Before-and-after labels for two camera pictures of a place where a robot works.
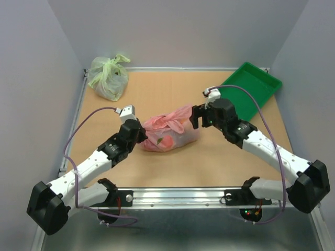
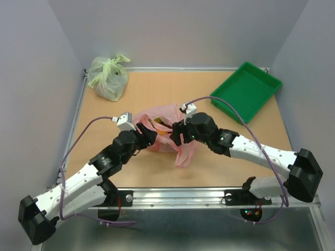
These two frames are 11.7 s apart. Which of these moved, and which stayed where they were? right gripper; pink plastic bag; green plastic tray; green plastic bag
Moved: right gripper; pink plastic bag
Stayed: green plastic bag; green plastic tray
